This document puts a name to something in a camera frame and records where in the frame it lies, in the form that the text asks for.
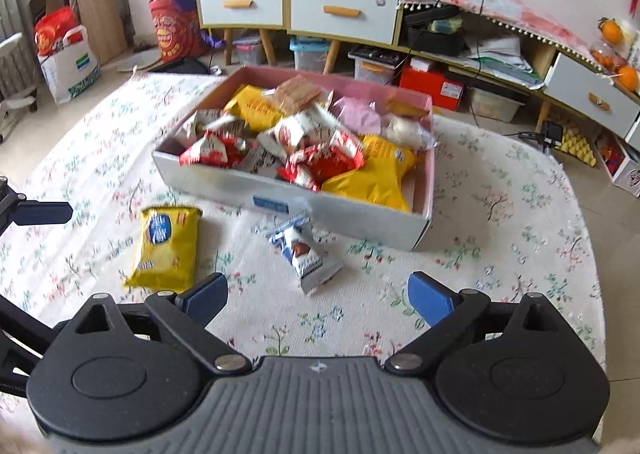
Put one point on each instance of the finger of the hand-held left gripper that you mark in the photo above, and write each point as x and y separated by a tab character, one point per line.
45	214
25	321

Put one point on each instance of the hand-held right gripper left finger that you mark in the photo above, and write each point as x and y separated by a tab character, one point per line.
205	299

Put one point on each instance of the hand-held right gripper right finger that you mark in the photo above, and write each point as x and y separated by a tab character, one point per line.
430	301

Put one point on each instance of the yellow packet with blue label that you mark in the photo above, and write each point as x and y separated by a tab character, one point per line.
162	249

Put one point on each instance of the small blue white snack packet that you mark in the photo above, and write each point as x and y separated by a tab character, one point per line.
305	256

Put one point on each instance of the pink and white cardboard box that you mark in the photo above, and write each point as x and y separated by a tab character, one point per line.
350	219

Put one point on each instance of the yellow snack packet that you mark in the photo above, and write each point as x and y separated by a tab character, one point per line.
390	152
365	189
252	109

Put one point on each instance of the red snack packet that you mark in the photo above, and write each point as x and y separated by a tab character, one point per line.
212	152
325	164

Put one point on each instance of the white packet with black print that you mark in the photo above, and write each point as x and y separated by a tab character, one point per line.
260	162

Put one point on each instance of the clear packet with white cake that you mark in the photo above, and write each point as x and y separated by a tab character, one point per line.
407	132

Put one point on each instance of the pink clear rice cracker packet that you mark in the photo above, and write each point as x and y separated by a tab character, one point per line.
357	117

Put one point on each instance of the brown wafer cracker packet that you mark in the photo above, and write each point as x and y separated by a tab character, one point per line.
299	93

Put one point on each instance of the round white board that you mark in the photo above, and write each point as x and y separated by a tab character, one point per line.
135	62

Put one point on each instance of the black power adapter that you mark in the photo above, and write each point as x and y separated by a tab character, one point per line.
552	133

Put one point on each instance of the red cardboard box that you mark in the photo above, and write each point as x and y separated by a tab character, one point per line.
430	87

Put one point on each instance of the yellow egg tray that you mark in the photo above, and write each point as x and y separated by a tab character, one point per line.
579	147

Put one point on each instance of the red paper gift bag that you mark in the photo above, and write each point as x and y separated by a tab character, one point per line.
172	29

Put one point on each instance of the white printed storage box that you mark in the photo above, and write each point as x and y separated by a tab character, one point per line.
627	174

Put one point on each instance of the stack of papers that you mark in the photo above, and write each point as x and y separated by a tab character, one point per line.
500	54

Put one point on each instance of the black box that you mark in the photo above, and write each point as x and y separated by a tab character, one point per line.
435	42

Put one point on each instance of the low wooden console white drawers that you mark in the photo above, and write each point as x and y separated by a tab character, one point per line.
565	74

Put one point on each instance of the clear plastic storage box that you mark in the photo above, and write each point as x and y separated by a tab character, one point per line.
310	54

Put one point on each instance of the orange fruit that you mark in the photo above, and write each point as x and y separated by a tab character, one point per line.
629	78
610	31

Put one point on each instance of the clear jar of oranges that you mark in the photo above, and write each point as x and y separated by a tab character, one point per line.
607	57

